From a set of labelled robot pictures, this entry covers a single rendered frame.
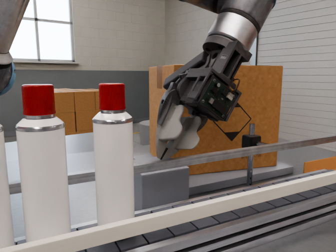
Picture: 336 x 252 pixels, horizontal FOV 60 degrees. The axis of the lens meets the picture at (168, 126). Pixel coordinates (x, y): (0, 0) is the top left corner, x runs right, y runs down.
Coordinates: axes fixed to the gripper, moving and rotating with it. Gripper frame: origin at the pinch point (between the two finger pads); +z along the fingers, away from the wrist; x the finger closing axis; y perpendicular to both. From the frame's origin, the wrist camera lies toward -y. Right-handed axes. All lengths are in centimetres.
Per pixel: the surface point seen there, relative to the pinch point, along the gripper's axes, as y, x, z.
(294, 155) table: -22, 58, -22
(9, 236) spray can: 7.2, -16.0, 16.8
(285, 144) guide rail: 2.8, 22.6, -13.3
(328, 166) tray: -6, 53, -20
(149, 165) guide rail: 2.5, -2.1, 2.9
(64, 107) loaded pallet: -331, 40, 1
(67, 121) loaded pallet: -332, 52, 15
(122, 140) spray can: 7.7, -10.1, 1.5
